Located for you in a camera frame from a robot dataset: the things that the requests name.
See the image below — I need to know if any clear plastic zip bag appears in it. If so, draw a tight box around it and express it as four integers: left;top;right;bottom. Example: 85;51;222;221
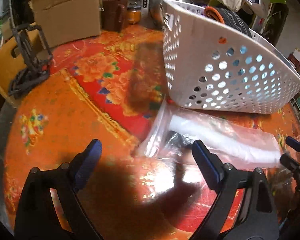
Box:
136;102;281;170

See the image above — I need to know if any black knit glove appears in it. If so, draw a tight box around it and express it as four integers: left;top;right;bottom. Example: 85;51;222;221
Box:
203;6;252;37

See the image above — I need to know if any white perforated plastic basket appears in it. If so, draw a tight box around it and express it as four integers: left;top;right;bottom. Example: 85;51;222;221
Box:
162;1;300;114

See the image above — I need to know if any floral orange tablecloth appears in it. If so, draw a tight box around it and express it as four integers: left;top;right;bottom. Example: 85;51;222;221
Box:
2;23;300;240

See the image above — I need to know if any wooden chair left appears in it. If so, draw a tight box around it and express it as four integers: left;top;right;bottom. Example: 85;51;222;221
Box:
0;37;26;108

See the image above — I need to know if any black phone stand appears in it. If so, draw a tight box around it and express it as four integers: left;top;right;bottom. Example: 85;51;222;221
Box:
8;24;53;99

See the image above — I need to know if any brown cardboard box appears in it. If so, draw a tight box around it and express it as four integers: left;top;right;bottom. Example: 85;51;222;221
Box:
31;0;101;48

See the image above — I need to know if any dark brown mug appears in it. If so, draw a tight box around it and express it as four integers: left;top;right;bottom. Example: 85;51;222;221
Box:
101;0;128;33

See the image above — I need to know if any small orange jar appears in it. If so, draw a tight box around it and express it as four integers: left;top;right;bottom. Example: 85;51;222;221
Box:
127;0;141;24

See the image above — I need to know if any glass spice jar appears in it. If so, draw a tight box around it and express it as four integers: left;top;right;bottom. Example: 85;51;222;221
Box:
141;0;150;20

